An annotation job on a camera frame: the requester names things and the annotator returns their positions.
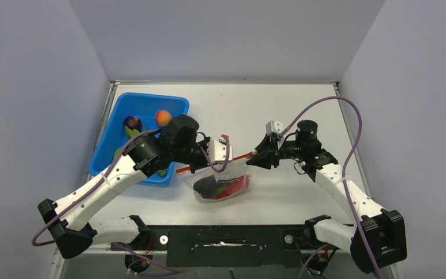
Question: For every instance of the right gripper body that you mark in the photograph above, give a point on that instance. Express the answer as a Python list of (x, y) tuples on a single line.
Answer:
[(287, 150)]

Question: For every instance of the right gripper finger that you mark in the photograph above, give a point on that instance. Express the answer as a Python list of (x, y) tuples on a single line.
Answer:
[(266, 143), (261, 160)]

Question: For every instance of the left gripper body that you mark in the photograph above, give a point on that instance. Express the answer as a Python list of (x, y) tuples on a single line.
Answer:
[(198, 153)]

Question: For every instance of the clear zip top bag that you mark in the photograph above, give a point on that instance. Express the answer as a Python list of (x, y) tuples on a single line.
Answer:
[(236, 168)]

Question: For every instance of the fake purple eggplant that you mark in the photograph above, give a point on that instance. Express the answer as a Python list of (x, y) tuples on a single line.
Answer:
[(206, 187)]

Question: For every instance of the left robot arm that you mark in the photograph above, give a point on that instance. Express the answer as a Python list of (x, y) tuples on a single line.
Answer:
[(69, 219)]

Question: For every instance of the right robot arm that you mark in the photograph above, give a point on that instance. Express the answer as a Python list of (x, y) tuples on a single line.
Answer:
[(376, 237)]

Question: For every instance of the fake peach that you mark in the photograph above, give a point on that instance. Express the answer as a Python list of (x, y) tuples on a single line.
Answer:
[(163, 118)]

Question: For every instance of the green fake leafy vegetable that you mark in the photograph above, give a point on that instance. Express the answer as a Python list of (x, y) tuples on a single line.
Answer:
[(133, 132)]

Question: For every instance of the fake dark plum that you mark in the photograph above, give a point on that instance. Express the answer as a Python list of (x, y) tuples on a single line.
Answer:
[(133, 123)]

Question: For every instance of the green fake lime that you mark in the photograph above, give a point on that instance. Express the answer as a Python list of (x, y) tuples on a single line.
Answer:
[(117, 153)]

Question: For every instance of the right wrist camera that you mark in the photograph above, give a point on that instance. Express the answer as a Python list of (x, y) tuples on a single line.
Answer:
[(274, 128)]

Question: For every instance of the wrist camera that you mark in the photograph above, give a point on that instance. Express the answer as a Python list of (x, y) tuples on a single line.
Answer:
[(217, 149), (274, 128)]

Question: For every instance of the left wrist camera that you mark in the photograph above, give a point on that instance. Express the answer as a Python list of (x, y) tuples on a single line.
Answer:
[(217, 149)]

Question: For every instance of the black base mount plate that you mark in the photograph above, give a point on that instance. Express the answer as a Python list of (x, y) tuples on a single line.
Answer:
[(227, 246)]

